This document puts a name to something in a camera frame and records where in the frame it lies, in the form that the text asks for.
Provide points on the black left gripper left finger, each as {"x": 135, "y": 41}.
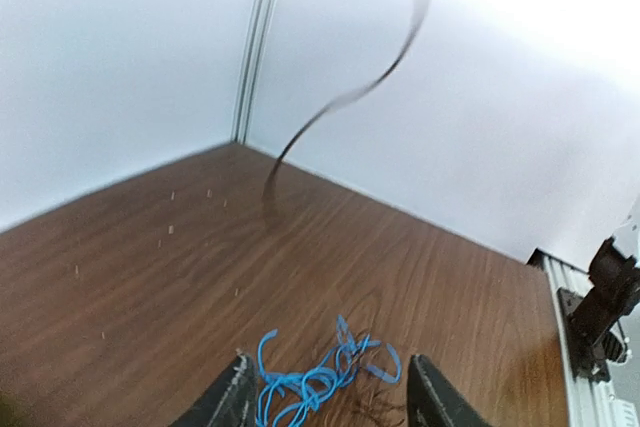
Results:
{"x": 230, "y": 400}

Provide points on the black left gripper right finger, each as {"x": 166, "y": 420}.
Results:
{"x": 433, "y": 401}

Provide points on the right aluminium frame post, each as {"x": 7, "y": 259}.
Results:
{"x": 255, "y": 41}

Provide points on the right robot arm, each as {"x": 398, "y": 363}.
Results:
{"x": 614, "y": 294}

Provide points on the aluminium front rail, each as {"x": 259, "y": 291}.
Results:
{"x": 589, "y": 403}

